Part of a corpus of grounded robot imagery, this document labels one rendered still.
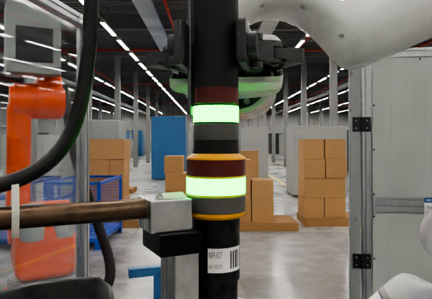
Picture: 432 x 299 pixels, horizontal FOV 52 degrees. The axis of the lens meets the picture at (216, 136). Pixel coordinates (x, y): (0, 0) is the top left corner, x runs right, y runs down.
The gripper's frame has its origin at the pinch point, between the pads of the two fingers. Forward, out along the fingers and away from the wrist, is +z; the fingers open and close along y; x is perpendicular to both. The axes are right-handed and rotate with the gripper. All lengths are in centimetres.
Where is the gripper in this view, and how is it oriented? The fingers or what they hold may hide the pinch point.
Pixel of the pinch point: (213, 45)
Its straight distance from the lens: 33.6
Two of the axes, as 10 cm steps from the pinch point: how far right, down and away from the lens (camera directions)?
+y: -9.9, 0.0, 1.5
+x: 0.0, -10.0, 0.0
